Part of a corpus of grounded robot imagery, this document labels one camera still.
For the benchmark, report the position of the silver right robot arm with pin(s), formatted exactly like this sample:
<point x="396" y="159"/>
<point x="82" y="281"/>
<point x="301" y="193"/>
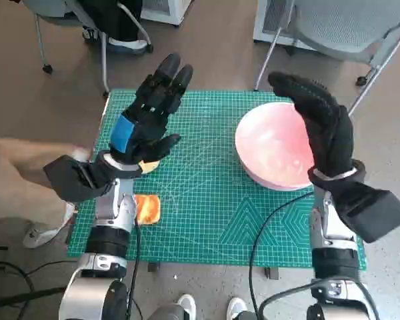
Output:
<point x="333" y="263"/>

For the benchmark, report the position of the pale round toy bun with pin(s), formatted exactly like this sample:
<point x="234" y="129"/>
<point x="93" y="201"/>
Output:
<point x="150" y="167"/>

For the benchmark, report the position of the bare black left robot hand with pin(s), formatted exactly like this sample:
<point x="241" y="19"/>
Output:
<point x="146" y="126"/>

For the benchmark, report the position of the grey mesh office chair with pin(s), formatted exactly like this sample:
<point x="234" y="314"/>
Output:
<point x="346" y="26"/>

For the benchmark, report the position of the orange braided toy bread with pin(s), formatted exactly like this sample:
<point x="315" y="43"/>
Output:
<point x="150" y="208"/>

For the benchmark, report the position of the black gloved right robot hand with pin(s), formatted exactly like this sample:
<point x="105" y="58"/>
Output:
<point x="330" y="133"/>

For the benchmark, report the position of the pink bowl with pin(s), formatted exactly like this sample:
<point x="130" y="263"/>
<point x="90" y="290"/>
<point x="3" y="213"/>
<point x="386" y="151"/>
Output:
<point x="270" y="143"/>

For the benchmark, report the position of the person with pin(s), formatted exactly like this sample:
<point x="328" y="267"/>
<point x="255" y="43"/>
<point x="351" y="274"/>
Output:
<point x="120" y="20"/>
<point x="13" y="186"/>

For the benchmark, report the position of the green cutting mat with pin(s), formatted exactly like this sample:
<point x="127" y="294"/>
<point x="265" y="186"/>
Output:
<point x="203" y="206"/>

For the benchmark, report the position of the white perforated cabinet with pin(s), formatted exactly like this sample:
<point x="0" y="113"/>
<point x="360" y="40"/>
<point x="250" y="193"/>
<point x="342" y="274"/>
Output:
<point x="163" y="10"/>
<point x="270" y="20"/>

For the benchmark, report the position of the black table clamp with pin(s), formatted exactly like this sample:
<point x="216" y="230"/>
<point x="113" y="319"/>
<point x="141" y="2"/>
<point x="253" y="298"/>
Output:
<point x="271" y="273"/>
<point x="153" y="267"/>

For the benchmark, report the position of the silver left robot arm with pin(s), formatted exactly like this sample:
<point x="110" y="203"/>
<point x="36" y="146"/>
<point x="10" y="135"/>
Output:
<point x="110" y="210"/>

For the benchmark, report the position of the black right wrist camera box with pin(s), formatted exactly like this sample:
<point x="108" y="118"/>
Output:
<point x="376" y="210"/>

